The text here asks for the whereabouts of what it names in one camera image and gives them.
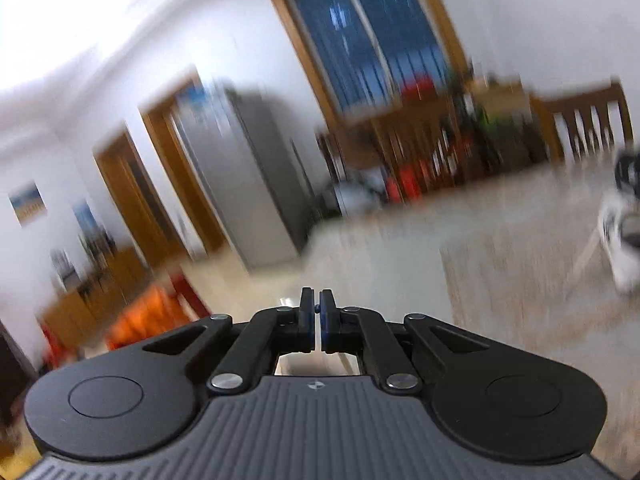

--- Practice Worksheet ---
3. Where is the orange bag on chair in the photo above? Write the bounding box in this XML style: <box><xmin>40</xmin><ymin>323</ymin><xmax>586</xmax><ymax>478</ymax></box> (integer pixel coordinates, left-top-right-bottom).
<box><xmin>104</xmin><ymin>284</ymin><xmax>191</xmax><ymax>351</ymax></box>

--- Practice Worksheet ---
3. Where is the black bicycle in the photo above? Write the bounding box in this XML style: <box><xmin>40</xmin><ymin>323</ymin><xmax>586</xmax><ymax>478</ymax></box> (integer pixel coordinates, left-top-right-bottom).
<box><xmin>319</xmin><ymin>167</ymin><xmax>390</xmax><ymax>218</ymax></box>

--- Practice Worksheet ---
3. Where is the blue water dispenser bottle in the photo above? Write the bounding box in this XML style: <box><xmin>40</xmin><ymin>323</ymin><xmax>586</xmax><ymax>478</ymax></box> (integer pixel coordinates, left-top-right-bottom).
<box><xmin>73</xmin><ymin>200</ymin><xmax>102</xmax><ymax>240</ymax></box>

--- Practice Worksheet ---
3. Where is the wooden dining chair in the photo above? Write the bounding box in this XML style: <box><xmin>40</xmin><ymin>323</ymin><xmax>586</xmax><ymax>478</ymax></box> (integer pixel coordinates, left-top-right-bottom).
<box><xmin>372</xmin><ymin>98</ymin><xmax>466</xmax><ymax>203</ymax></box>

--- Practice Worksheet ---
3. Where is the black nike shoe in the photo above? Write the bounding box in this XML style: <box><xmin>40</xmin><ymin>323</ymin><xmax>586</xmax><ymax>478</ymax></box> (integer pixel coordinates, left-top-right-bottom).
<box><xmin>614</xmin><ymin>151</ymin><xmax>640</xmax><ymax>198</ymax></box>

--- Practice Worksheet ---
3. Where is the silver refrigerator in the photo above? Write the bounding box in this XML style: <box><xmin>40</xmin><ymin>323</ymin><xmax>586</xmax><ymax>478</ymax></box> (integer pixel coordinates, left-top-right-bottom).
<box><xmin>175</xmin><ymin>88</ymin><xmax>311</xmax><ymax>270</ymax></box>

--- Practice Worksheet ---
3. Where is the red wooden chair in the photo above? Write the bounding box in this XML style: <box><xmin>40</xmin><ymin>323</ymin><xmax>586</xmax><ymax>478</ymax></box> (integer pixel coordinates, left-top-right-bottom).
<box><xmin>40</xmin><ymin>273</ymin><xmax>209</xmax><ymax>368</ymax></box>

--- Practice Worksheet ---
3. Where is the framed landscape picture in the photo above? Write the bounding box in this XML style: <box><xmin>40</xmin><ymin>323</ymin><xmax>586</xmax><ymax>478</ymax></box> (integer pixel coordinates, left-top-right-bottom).
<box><xmin>9</xmin><ymin>182</ymin><xmax>47</xmax><ymax>226</ymax></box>

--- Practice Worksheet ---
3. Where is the wooden chair by wall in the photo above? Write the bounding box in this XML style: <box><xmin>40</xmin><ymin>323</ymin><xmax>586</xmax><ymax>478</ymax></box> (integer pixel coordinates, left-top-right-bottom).
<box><xmin>530</xmin><ymin>78</ymin><xmax>634</xmax><ymax>162</ymax></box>

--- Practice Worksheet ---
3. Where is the wooden sideboard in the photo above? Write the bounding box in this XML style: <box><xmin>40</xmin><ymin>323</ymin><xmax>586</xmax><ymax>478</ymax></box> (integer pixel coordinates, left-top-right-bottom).
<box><xmin>39</xmin><ymin>246</ymin><xmax>150</xmax><ymax>349</ymax></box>

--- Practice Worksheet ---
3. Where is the cream shoelace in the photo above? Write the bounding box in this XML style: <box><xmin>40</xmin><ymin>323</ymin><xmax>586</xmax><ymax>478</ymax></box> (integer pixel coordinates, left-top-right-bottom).
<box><xmin>337</xmin><ymin>352</ymin><xmax>355</xmax><ymax>376</ymax></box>

